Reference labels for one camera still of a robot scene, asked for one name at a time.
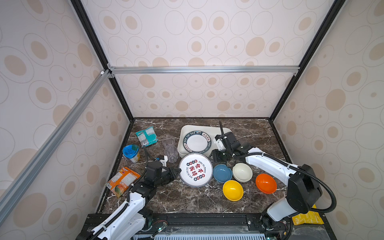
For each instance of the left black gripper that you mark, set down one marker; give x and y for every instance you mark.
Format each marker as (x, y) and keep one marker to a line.
(170, 170)

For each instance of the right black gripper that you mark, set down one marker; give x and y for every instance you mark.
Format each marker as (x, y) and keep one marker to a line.
(215, 155)

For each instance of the green rim Hao Wei plate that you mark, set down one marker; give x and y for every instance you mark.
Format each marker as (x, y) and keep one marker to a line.
(197, 142)

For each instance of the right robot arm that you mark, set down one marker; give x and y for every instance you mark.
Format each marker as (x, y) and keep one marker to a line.
(304, 189)

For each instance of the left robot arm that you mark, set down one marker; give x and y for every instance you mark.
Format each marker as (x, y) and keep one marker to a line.
(133, 216)

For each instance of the white plastic bin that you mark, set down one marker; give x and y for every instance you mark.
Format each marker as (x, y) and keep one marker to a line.
(211, 131)

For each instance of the clear plastic cup front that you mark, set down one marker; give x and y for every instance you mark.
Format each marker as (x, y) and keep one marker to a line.
(172, 153)

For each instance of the clear plastic cup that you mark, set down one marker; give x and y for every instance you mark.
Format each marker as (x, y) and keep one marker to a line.
(169, 142)
(172, 153)

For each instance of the white plate red green characters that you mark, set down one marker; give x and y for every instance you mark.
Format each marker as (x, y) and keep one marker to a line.
(196, 170)

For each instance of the cream white bowl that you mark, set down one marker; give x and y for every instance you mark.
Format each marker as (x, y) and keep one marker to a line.
(242, 172)

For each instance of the blue bowl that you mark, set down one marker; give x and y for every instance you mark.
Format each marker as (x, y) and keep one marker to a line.
(222, 173)

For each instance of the clear plastic cup rear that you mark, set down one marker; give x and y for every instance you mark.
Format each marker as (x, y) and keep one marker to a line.
(169, 142)

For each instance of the yellow bowl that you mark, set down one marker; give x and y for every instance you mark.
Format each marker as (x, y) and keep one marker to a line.
(233, 190)

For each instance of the green snack packet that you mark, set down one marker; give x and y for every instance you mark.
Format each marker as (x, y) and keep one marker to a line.
(147, 137)

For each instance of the blue lidded cup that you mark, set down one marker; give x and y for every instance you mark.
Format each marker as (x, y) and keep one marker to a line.
(131, 153)

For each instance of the orange bowl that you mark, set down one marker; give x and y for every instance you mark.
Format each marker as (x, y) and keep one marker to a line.
(266, 184)

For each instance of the orange snack packet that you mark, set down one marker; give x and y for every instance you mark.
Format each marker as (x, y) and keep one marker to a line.
(121, 181)

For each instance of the yellow snack bag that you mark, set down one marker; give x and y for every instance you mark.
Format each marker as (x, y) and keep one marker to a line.
(311, 217)

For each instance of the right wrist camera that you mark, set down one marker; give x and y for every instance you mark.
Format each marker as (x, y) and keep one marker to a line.
(227, 141)

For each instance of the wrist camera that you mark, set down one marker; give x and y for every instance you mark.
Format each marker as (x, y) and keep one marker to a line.
(163, 160)
(227, 141)

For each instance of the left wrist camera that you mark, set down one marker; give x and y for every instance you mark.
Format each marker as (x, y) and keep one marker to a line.
(163, 160)

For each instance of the horizontal aluminium rail back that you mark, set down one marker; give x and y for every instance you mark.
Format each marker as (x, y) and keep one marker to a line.
(205, 70)

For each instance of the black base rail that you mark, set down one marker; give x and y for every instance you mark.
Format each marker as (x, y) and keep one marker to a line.
(247, 222)

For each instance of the aluminium rail left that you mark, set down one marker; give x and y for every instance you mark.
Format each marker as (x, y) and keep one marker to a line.
(23, 181)

